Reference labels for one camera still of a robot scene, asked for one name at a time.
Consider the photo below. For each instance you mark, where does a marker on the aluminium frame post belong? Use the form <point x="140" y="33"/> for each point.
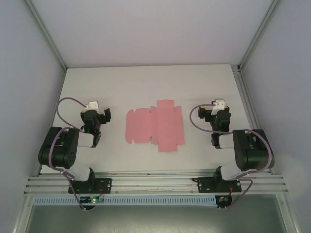
<point x="46" y="34"/>
<point x="260" y="31"/>

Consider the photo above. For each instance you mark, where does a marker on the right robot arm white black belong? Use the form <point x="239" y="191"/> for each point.
<point x="252" y="155"/>

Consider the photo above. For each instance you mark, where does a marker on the small green circuit board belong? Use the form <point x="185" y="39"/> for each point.
<point x="223" y="199"/>

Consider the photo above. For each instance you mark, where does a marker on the aluminium mounting rail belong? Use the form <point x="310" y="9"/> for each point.
<point x="155" y="182"/>

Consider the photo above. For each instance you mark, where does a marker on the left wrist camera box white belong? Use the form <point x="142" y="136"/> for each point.
<point x="93" y="104"/>

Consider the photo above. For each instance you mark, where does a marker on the aluminium side rail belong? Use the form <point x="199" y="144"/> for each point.
<point x="244" y="97"/>

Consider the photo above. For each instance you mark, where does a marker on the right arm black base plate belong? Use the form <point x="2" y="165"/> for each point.
<point x="204" y="185"/>

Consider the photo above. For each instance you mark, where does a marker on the pink paper box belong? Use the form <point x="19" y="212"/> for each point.
<point x="165" y="126"/>

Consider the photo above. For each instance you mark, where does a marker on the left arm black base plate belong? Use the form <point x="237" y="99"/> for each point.
<point x="104" y="185"/>

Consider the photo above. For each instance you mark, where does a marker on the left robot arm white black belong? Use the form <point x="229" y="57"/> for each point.
<point x="58" y="150"/>

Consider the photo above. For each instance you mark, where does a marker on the circuit board with green light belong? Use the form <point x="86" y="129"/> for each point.
<point x="93" y="200"/>

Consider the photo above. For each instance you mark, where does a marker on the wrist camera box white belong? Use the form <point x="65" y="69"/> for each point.
<point x="219" y="104"/>
<point x="93" y="104"/>

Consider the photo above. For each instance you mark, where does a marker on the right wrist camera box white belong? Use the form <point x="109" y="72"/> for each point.
<point x="219" y="104"/>

